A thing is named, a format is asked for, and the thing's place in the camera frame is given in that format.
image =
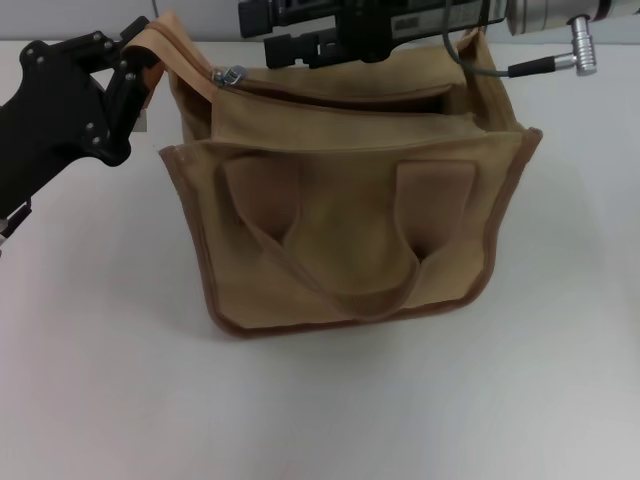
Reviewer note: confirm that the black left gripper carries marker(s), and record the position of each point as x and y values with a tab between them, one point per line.
45	125

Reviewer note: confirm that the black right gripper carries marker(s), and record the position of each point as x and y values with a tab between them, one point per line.
380	25

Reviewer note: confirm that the silver metal zipper pull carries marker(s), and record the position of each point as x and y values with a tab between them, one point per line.
230	75

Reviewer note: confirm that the khaki canvas food bag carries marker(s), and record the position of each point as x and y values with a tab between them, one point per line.
350	225

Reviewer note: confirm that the small white rectangular tag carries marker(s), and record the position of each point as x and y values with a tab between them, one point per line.
140	123

